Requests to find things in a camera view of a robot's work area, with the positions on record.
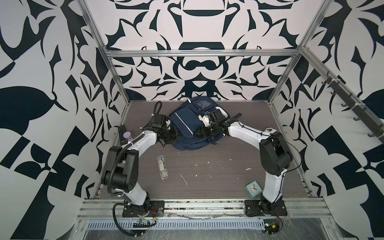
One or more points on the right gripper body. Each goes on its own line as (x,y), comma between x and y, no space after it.
(210,131)

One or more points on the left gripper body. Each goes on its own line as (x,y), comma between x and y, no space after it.
(169,135)

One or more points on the navy blue student backpack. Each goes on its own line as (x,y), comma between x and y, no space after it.
(187,122)

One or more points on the clear plastic pen box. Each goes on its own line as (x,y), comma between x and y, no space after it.
(162,166)

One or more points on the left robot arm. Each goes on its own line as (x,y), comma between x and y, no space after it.
(121,171)

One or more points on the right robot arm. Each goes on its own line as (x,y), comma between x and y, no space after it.
(275,154)

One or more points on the small purple bottle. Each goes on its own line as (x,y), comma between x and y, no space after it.
(128,136)

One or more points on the black remote control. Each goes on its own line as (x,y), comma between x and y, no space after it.
(121,131)

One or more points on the green square alarm clock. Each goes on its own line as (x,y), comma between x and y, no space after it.
(254,189)

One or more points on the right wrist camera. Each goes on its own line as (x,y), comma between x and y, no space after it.
(206,120)

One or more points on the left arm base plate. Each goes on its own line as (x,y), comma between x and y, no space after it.
(147,209)

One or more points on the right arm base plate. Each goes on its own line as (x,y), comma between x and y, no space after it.
(255,208)

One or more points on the aluminium frame rail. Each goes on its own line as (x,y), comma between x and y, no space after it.
(193,208)

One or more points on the wall hook rail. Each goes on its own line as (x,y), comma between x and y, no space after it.
(352,102)

